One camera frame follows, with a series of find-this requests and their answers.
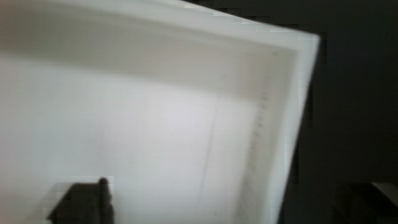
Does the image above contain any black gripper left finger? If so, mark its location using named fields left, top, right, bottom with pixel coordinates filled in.
left=48, top=178, right=114, bottom=224

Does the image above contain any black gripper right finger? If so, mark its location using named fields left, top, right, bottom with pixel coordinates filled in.
left=341, top=184, right=398, bottom=224

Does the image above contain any white drawer cabinet box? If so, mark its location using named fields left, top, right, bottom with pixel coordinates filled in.
left=0, top=0, right=320, bottom=224

